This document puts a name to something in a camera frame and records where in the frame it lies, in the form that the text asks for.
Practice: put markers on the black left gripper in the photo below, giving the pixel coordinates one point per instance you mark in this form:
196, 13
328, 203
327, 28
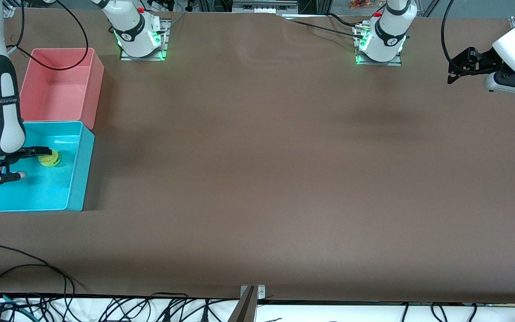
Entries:
482, 61

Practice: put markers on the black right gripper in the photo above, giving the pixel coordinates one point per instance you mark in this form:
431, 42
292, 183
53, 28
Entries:
28, 152

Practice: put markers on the yellow tennis ball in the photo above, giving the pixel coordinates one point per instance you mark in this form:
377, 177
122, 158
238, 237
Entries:
50, 158

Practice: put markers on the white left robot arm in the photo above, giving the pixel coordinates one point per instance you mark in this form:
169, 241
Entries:
389, 40

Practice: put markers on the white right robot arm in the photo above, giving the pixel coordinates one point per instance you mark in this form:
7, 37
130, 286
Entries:
0, 112

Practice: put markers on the blue plastic bin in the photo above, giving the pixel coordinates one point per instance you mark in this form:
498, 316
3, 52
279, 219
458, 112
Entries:
38, 192

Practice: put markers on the pink plastic bin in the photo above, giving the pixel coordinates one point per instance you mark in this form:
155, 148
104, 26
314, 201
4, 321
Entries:
61, 89

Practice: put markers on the orange item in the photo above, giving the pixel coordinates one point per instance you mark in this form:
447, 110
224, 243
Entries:
365, 4

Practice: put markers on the aluminium profile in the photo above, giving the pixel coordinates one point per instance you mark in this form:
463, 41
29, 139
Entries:
10, 11

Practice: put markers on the black plug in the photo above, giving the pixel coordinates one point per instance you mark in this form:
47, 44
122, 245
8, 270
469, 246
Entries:
167, 315
205, 315

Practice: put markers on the silver power strip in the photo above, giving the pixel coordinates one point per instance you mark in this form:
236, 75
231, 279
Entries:
264, 6

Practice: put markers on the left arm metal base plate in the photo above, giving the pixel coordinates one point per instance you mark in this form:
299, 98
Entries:
380, 63

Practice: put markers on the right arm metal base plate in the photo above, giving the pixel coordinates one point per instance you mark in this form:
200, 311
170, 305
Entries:
143, 57

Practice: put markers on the metal table bracket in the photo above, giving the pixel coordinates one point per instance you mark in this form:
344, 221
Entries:
252, 295

